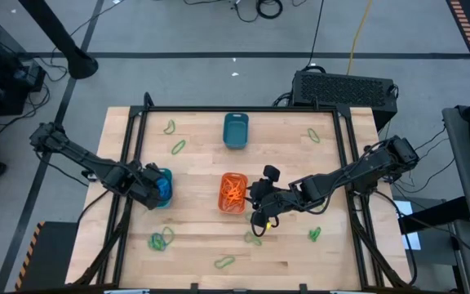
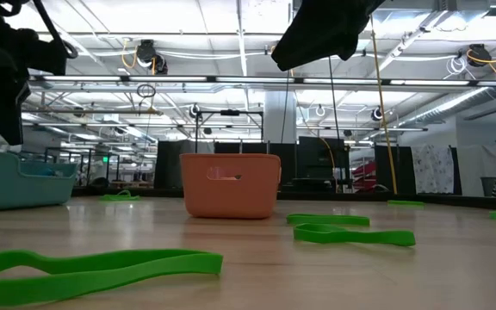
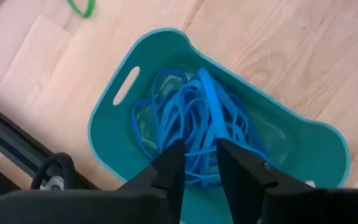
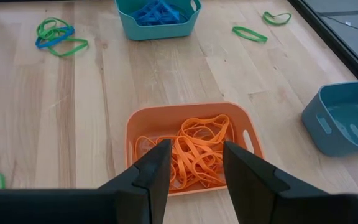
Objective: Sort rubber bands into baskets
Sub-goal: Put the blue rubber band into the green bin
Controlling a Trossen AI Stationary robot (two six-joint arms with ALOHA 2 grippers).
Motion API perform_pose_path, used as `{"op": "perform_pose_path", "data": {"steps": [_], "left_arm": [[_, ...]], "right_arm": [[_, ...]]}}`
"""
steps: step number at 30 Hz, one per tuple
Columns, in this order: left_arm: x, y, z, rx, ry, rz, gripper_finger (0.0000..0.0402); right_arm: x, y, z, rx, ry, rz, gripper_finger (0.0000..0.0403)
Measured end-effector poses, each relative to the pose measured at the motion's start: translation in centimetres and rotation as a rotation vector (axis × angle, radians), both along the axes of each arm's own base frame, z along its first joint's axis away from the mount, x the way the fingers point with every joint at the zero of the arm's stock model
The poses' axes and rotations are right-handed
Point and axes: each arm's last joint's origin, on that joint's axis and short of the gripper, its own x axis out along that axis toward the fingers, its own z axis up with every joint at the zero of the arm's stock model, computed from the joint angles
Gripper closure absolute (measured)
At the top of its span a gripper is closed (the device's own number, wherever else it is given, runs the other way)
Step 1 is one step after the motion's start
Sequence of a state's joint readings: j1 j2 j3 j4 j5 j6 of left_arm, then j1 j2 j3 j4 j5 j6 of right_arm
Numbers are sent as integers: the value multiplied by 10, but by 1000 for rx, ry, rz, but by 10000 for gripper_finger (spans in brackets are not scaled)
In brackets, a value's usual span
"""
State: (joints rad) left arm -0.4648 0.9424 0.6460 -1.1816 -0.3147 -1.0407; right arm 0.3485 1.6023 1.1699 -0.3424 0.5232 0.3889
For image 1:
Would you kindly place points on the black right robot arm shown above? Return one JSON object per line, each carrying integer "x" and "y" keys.
{"x": 341, "y": 175}

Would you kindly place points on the black computer case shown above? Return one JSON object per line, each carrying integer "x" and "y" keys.
{"x": 341, "y": 92}

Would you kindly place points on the dark teal plastic basket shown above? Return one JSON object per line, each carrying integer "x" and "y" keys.
{"x": 235, "y": 132}

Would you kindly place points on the black pole stand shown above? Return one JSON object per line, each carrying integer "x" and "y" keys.
{"x": 55, "y": 32}

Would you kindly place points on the black metal table frame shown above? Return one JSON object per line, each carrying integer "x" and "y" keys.
{"x": 239, "y": 109}

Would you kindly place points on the grey desk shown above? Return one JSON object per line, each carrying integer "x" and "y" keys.
{"x": 457, "y": 171}

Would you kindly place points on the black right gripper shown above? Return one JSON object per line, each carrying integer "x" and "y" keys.
{"x": 271, "y": 200}

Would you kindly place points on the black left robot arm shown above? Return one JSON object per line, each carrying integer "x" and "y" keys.
{"x": 88, "y": 161}

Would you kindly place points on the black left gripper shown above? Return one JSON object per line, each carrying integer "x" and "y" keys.
{"x": 149, "y": 185}

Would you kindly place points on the orange plastic basket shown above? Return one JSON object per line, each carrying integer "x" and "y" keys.
{"x": 221, "y": 192}

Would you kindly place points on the silver aluminium bar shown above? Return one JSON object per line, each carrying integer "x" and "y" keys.
{"x": 127, "y": 291}

